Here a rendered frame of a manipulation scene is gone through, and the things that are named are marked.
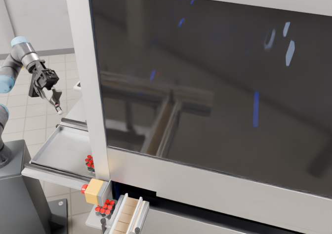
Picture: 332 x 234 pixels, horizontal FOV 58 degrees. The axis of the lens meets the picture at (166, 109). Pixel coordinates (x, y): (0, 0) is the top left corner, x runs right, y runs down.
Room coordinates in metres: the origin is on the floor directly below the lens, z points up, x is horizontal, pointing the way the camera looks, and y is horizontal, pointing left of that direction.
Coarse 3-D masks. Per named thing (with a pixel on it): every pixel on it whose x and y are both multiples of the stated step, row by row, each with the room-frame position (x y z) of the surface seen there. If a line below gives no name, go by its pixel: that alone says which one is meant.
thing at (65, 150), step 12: (60, 132) 1.14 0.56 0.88; (72, 132) 1.15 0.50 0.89; (84, 132) 1.13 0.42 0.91; (48, 144) 1.05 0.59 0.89; (60, 144) 1.06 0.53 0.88; (72, 144) 1.06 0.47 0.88; (84, 144) 1.07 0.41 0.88; (36, 156) 0.95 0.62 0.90; (48, 156) 0.97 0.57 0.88; (60, 156) 0.98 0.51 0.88; (72, 156) 0.98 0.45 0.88; (84, 156) 0.98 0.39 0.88; (60, 168) 0.88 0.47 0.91; (72, 168) 0.91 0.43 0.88; (84, 168) 0.91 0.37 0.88
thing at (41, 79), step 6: (42, 60) 1.13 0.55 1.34; (30, 66) 1.09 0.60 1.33; (36, 66) 1.10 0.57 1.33; (42, 66) 1.10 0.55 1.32; (30, 72) 1.10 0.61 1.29; (36, 72) 1.09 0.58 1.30; (42, 72) 1.05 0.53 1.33; (48, 72) 1.08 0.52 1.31; (54, 72) 1.10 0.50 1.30; (36, 78) 1.05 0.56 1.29; (42, 78) 1.04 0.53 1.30; (48, 78) 1.04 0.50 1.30; (54, 78) 1.06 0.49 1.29; (36, 84) 1.04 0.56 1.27; (42, 84) 1.04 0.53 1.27; (48, 84) 1.06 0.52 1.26; (54, 84) 1.07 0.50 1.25
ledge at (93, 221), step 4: (116, 204) 0.73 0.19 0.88; (92, 208) 0.70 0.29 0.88; (92, 212) 0.68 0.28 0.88; (88, 216) 0.67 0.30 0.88; (92, 216) 0.67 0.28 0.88; (100, 216) 0.67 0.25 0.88; (88, 220) 0.65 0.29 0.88; (92, 220) 0.65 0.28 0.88; (96, 220) 0.65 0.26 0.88; (108, 220) 0.65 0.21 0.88; (88, 224) 0.63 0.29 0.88; (92, 224) 0.63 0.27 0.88; (96, 224) 0.63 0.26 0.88; (100, 224) 0.63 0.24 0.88; (100, 228) 0.62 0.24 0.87
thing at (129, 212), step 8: (120, 200) 0.71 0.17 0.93; (128, 200) 0.72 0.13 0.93; (136, 200) 0.72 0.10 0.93; (120, 208) 0.66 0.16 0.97; (128, 208) 0.68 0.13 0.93; (136, 208) 0.66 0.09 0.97; (144, 208) 0.68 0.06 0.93; (112, 216) 0.64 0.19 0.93; (120, 216) 0.64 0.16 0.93; (128, 216) 0.65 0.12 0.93; (136, 216) 0.65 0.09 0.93; (144, 216) 0.66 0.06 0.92; (104, 224) 0.58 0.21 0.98; (112, 224) 0.59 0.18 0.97; (120, 224) 0.61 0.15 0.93; (128, 224) 0.61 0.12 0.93; (136, 224) 0.61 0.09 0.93; (144, 224) 0.66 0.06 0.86; (104, 232) 0.57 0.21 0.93; (112, 232) 0.56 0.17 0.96; (120, 232) 0.58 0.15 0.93; (128, 232) 0.56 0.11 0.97; (136, 232) 0.55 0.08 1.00
